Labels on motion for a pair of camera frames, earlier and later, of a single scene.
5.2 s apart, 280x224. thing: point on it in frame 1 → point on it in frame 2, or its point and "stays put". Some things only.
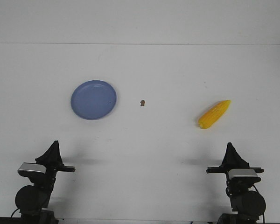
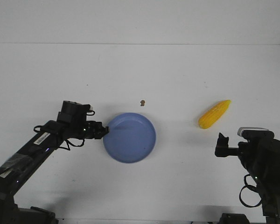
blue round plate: x=94 y=100 → x=131 y=137
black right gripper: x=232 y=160 → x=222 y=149
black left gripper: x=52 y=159 → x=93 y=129
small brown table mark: x=142 y=103 stays put
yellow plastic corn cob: x=213 y=114 stays put
